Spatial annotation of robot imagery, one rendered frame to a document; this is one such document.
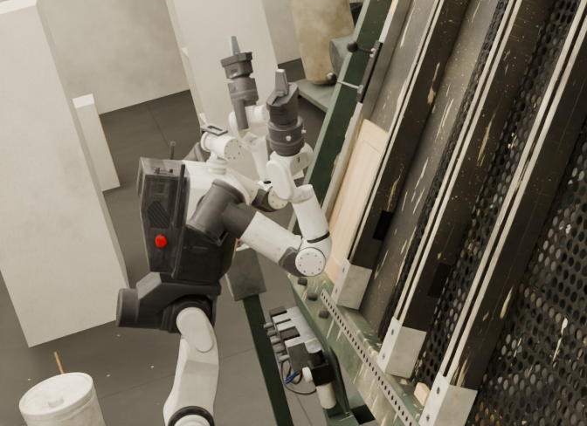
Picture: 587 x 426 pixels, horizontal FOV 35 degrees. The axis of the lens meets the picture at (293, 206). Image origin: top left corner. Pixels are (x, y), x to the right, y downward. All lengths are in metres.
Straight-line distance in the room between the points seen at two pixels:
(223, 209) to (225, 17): 4.20
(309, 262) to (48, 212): 2.89
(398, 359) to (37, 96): 3.13
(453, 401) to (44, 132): 3.41
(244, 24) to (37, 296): 2.44
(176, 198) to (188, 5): 4.05
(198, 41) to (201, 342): 4.02
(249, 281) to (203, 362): 0.56
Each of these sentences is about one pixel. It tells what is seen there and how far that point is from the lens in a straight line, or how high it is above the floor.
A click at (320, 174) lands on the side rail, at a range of 3.27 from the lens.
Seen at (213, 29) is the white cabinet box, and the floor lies 1.20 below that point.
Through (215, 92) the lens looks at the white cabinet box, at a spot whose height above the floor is 0.78.
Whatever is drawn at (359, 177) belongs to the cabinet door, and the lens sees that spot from 2.92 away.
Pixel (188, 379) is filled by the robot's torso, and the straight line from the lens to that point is 2.84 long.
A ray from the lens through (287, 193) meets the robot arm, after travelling 2.38.
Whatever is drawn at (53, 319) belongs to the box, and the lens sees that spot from 5.36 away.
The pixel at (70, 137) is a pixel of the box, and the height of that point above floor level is 1.06.
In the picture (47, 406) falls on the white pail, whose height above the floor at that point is 0.36.
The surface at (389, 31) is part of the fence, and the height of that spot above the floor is 1.55.
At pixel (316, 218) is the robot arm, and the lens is 2.42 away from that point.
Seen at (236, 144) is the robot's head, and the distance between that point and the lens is 2.63.
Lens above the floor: 2.08
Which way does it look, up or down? 19 degrees down
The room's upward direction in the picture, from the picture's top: 14 degrees counter-clockwise
